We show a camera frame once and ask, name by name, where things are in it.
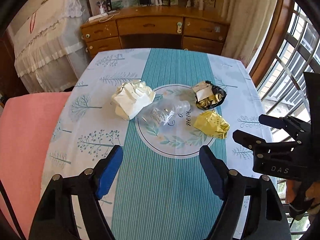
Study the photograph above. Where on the black gold wrapper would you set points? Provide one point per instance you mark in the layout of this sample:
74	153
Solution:
208	96

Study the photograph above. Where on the wooden desk with drawers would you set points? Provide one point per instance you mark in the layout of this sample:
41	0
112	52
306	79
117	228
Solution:
157	27

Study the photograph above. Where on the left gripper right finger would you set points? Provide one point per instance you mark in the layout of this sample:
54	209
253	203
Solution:
266	217

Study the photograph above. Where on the white paper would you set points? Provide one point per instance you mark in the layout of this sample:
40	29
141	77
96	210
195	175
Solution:
131	97

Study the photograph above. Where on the patterned teal white tablecloth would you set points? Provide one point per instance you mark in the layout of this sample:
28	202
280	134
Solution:
160	191

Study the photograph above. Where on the window with metal bars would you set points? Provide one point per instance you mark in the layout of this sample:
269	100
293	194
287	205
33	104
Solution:
283	88

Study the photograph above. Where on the beige curtain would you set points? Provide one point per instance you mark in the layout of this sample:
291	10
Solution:
248	20

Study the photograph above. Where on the yellow wrapper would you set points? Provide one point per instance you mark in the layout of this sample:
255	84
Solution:
212	124

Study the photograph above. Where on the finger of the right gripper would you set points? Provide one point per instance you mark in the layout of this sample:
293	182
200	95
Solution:
260	146
289	123

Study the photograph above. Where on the clear plastic bottle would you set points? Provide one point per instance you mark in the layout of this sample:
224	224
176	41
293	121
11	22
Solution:
161	112

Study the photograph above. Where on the pink chair cushion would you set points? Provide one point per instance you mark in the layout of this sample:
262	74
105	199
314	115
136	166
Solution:
27	124

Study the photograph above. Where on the white lace covered cabinet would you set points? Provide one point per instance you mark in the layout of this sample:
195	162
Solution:
49	51

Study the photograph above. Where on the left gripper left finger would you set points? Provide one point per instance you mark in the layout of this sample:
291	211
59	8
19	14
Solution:
54	217

